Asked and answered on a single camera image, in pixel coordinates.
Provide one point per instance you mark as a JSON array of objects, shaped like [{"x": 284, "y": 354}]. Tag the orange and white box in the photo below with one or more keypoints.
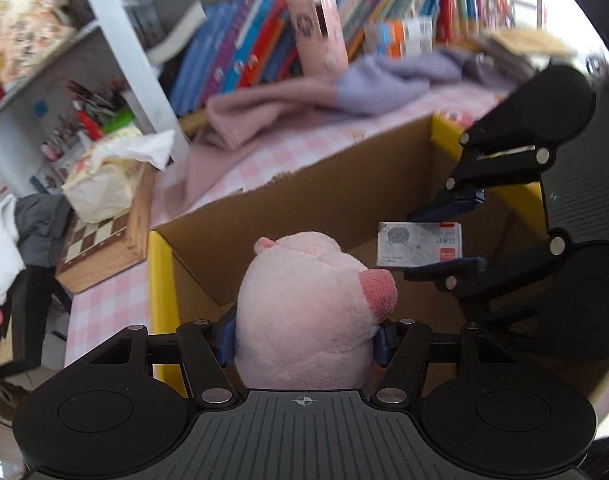
[{"x": 399, "y": 35}]

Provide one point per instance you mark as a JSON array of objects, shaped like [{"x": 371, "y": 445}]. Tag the pink pig plush toy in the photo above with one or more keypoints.
[{"x": 304, "y": 310}]

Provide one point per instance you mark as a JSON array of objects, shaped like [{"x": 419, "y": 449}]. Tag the wooden chess box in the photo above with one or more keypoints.
[{"x": 109, "y": 255}]

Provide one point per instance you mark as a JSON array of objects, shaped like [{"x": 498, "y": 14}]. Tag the tall pink box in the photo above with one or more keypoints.
[{"x": 317, "y": 50}]

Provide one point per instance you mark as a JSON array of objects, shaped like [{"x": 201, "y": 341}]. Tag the cardboard box yellow rim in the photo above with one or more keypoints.
[{"x": 309, "y": 200}]

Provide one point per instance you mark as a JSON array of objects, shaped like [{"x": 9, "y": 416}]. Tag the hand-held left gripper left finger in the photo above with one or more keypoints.
[{"x": 228, "y": 338}]

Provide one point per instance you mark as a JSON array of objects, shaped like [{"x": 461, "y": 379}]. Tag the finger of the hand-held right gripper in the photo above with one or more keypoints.
[
  {"x": 449, "y": 267},
  {"x": 459, "y": 202}
]

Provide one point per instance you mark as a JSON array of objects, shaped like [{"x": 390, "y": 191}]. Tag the tan woven item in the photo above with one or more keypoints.
[{"x": 526, "y": 42}]

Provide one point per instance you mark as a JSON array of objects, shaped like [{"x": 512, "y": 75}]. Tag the pink checked tablecloth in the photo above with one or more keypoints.
[{"x": 294, "y": 155}]

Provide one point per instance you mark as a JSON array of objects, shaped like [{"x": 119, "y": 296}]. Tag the blue sticky note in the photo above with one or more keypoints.
[{"x": 42, "y": 108}]

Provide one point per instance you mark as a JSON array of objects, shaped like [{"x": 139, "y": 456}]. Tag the row of upright colourful books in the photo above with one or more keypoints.
[{"x": 244, "y": 45}]

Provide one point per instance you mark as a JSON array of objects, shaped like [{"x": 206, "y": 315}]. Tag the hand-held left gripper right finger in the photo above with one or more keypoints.
[{"x": 383, "y": 346}]

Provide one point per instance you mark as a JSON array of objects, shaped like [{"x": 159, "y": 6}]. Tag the black object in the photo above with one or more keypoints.
[{"x": 34, "y": 320}]

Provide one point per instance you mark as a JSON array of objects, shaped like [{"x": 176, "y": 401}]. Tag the crumpled cream paper bag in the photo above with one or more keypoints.
[{"x": 104, "y": 180}]

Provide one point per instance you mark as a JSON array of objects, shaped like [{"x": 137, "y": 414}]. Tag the cluster of pens and markers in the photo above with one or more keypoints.
[{"x": 92, "y": 120}]

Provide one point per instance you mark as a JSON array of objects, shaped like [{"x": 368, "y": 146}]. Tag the floral fabric bag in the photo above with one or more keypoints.
[{"x": 24, "y": 25}]

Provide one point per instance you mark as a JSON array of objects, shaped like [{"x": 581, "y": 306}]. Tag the pink and purple scarf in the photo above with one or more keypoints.
[{"x": 264, "y": 105}]

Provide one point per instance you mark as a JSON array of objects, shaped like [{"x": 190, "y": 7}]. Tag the white card packet red label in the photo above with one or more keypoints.
[{"x": 419, "y": 242}]

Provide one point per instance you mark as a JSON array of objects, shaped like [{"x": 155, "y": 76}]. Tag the thick paperback book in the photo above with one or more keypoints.
[{"x": 177, "y": 35}]

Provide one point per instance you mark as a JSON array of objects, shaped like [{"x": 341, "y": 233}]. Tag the grey cloth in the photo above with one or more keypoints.
[{"x": 42, "y": 225}]

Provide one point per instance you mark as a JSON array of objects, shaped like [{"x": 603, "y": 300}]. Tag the white bookshelf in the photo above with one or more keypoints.
[{"x": 109, "y": 35}]

